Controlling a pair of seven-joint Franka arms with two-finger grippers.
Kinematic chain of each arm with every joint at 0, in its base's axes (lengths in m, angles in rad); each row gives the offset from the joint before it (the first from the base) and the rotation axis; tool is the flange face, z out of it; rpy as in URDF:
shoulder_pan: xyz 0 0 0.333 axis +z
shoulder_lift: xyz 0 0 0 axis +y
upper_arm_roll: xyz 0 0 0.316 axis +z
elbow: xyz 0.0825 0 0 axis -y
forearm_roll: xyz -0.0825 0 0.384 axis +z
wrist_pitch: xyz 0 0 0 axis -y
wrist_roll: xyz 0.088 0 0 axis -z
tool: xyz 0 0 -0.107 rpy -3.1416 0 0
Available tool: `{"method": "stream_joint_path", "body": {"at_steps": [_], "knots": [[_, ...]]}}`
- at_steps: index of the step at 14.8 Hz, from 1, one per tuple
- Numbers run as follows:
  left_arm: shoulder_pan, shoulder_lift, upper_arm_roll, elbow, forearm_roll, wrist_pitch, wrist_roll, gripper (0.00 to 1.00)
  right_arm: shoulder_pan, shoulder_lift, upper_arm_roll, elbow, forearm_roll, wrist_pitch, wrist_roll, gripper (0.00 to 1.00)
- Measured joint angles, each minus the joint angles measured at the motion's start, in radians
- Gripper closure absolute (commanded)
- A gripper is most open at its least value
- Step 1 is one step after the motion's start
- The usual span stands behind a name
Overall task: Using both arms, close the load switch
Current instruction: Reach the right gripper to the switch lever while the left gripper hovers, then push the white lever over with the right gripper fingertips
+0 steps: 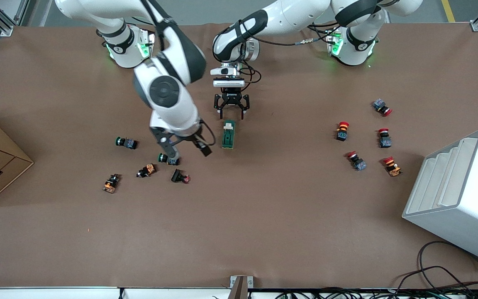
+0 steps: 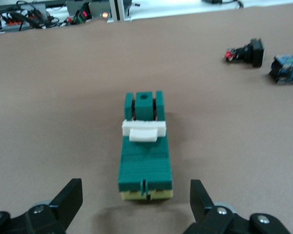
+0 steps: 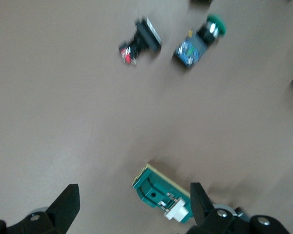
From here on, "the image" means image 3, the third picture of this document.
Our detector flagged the green load switch white handle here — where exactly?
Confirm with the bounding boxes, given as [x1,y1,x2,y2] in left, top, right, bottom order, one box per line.
[132,162,194,224]

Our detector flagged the black button red contact block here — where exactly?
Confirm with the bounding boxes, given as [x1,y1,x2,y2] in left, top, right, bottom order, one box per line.
[119,16,162,66]

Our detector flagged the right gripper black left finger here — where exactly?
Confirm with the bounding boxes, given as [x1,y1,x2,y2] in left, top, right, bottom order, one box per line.
[0,184,81,234]

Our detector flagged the brown paper table cover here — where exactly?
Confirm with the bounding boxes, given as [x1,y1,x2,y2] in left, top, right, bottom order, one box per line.
[0,0,293,234]

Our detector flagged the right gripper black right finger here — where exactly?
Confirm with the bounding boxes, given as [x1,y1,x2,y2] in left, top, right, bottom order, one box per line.
[188,182,291,234]

